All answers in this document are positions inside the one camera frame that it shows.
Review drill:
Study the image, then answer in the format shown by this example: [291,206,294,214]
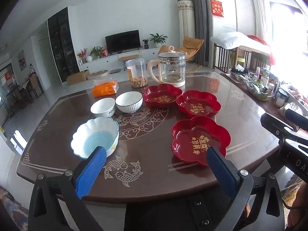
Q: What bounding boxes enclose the red flower plate front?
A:
[171,116,231,166]

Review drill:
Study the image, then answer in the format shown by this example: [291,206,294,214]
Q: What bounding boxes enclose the red flower plate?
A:
[176,90,221,118]
[171,116,231,166]
[142,84,183,108]

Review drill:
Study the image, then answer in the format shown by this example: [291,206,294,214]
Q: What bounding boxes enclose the blue white scalloped bowl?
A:
[70,117,120,159]

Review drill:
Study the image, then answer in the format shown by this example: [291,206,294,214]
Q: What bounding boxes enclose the white bowl blue pattern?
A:
[90,98,115,117]

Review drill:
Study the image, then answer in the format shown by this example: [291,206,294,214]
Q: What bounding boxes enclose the red flower plate back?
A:
[142,84,183,108]

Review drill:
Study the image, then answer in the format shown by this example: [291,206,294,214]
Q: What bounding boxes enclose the white ribbed bowl dark rim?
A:
[115,91,143,114]

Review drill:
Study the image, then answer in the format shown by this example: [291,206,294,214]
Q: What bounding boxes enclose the person right hand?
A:
[285,182,307,230]

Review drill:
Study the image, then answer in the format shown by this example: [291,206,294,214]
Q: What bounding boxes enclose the basket of toiletries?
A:
[229,65,289,107]

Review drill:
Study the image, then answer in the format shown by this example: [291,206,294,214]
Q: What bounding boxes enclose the wooden side bench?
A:
[213,43,271,73]

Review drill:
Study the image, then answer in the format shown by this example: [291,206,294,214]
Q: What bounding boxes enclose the white pillow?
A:
[210,31,254,49]

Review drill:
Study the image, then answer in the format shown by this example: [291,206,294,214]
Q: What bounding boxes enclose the orange lounge chair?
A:
[158,37,204,73]

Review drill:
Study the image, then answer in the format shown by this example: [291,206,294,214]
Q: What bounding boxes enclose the cardboard box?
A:
[66,70,90,85]

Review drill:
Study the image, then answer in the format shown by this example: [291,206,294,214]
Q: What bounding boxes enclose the orange tissue pack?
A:
[92,78,119,98]

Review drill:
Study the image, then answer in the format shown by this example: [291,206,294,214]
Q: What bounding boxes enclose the white standing air conditioner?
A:
[177,0,195,46]

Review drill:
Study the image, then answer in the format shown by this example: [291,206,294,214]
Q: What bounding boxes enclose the red flower vase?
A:
[77,48,88,64]

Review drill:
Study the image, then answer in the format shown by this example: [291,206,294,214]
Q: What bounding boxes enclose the green potted plant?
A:
[150,33,168,48]

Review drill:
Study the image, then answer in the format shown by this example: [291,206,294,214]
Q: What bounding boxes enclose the clear jar with peanuts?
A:
[125,58,148,88]

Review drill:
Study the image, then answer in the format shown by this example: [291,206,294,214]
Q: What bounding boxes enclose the white tv cabinet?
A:
[79,48,159,73]

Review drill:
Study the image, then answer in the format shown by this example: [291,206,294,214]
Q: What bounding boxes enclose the small wooden stool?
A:
[118,54,139,71]

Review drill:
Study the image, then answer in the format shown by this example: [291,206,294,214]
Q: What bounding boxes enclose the black television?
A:
[105,30,141,54]

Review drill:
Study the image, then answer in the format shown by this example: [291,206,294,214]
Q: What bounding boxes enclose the dark glass display cabinet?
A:
[47,7,79,82]

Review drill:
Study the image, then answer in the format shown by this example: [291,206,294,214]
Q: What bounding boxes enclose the glass kettle cream handle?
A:
[147,46,186,88]

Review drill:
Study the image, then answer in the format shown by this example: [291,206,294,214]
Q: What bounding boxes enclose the red wall decoration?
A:
[210,0,224,17]

